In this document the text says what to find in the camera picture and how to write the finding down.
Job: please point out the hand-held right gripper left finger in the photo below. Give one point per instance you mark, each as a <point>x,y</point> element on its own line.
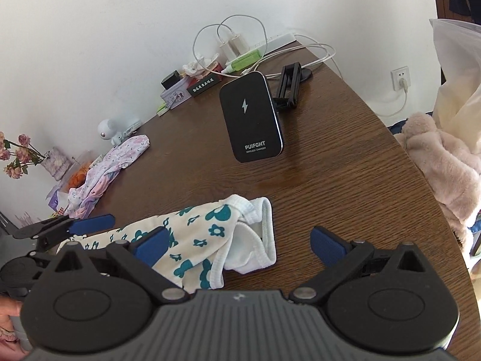
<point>152,246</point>

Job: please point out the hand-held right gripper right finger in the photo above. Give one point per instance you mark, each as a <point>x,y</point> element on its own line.
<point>329,248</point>

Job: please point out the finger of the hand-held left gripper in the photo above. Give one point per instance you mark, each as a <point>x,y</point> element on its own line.
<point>92,223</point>
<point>56,241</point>

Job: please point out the cream teal-flowered garment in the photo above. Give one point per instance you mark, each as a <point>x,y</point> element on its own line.
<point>203,229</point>

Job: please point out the person's left hand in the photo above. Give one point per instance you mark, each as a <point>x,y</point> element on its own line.
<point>9,305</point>

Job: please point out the pink garment with purple trim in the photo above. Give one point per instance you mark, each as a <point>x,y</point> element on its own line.
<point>98,188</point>

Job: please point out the purple tissue box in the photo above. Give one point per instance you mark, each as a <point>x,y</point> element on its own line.
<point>56,199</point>

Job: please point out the clear plastic food container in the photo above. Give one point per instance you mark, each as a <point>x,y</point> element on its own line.
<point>80,175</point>

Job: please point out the mottled white vase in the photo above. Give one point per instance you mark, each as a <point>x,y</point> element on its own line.
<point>56,163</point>

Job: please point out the pink floral print garment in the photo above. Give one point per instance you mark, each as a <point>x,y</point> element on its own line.
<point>126,150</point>

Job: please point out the pink flower bouquet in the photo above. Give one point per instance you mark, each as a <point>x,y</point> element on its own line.
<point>18,156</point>

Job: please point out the white rectangular device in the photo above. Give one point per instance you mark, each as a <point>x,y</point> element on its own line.
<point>130,126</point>

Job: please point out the small green box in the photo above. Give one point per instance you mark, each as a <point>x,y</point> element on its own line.
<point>162,109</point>

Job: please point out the beige plush toy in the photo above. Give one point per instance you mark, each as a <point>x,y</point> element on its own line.
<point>439,165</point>

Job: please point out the pale printed tin box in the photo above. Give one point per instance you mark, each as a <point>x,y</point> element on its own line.
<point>174,96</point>

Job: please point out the black power adapter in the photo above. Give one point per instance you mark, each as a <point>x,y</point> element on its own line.
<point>171,79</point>

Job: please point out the dark tissue box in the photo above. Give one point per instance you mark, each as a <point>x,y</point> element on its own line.
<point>203,86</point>

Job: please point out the black folding phone holder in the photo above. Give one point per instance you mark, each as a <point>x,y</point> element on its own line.
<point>291,82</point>

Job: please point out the crumpled white tissue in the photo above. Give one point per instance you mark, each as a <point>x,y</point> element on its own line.
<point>199,66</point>

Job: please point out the small white bottle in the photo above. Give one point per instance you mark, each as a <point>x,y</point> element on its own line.
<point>228,69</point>

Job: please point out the bright green flat box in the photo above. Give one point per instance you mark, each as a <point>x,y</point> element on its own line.
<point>246,60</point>

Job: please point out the white plug charger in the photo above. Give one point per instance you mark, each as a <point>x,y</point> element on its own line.
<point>226,49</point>
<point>240,44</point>

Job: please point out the white power strip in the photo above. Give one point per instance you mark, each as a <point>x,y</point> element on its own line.
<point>280,39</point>

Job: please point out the white plastic bag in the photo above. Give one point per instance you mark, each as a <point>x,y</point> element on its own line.
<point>458,64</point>

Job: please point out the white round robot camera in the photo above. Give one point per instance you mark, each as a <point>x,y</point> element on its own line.
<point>109,129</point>

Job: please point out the white wall socket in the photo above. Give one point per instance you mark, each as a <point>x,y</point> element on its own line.
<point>400,77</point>

